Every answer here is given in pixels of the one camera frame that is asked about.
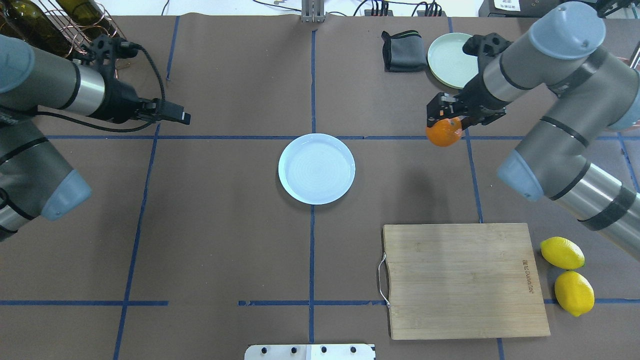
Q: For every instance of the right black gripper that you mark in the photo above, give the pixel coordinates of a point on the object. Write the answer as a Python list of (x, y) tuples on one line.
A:
[(478, 97)]

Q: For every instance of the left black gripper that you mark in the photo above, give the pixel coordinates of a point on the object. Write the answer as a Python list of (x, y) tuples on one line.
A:
[(120, 99)]

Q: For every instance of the orange fruit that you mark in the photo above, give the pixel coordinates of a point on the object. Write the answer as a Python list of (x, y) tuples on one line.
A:
[(445, 132)]

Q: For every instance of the light blue plate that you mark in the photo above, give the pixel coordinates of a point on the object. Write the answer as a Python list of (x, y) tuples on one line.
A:
[(316, 169)]

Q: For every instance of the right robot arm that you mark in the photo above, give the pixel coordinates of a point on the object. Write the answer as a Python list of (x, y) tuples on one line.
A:
[(595, 91)]

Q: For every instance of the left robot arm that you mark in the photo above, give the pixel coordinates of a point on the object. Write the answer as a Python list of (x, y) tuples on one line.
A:
[(36, 180)]

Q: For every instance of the light green plate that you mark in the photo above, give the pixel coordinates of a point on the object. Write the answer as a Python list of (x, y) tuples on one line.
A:
[(448, 62)]

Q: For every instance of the dark folded cloth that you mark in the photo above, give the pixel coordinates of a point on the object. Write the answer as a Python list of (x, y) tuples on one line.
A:
[(404, 52)]

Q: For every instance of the brown glass bottle upper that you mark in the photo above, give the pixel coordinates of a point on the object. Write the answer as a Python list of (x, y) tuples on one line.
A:
[(89, 17)]

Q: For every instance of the brown glass bottle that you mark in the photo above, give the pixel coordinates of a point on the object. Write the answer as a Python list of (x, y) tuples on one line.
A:
[(39, 30), (89, 17)]

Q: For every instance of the brown glass bottle middle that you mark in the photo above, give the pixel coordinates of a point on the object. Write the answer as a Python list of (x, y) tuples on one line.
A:
[(39, 30)]

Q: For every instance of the bamboo cutting board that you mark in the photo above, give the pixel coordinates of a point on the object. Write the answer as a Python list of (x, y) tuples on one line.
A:
[(462, 281)]

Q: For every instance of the lemon near board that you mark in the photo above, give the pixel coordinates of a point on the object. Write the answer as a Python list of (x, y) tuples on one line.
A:
[(562, 253)]

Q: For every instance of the lemon far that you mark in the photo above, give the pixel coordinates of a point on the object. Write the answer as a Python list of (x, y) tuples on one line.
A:
[(574, 293)]

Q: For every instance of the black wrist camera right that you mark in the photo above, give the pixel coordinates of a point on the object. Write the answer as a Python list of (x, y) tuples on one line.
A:
[(485, 48)]

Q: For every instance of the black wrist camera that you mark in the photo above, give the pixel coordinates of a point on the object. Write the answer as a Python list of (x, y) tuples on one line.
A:
[(104, 51), (485, 48)]

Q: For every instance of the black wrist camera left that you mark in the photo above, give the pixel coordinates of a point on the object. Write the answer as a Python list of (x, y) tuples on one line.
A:
[(104, 51)]

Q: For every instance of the copper wire bottle rack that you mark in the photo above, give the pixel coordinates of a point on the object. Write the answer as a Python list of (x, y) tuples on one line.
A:
[(70, 29)]

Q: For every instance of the aluminium frame post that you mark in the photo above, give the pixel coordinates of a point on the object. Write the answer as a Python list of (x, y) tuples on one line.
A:
[(313, 11)]

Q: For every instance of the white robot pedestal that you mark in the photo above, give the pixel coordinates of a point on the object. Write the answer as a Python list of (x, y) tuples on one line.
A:
[(327, 351)]

